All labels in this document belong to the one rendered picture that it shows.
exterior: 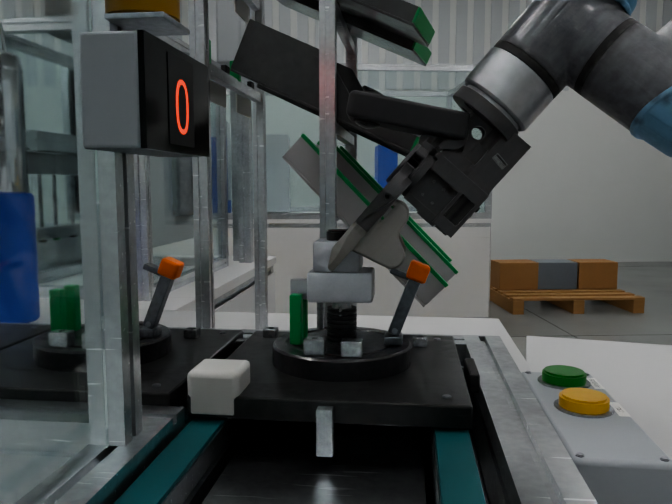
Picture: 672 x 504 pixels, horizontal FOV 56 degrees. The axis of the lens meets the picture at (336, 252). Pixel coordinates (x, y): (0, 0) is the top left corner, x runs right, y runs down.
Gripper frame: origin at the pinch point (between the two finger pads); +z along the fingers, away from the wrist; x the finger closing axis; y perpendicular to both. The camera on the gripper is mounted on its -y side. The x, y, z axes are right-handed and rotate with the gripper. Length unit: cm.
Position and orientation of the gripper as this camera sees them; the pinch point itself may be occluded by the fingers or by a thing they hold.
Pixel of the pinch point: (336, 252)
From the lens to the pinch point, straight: 62.9
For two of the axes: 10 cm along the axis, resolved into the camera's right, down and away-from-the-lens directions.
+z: -6.5, 7.4, 1.6
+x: 1.2, -1.1, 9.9
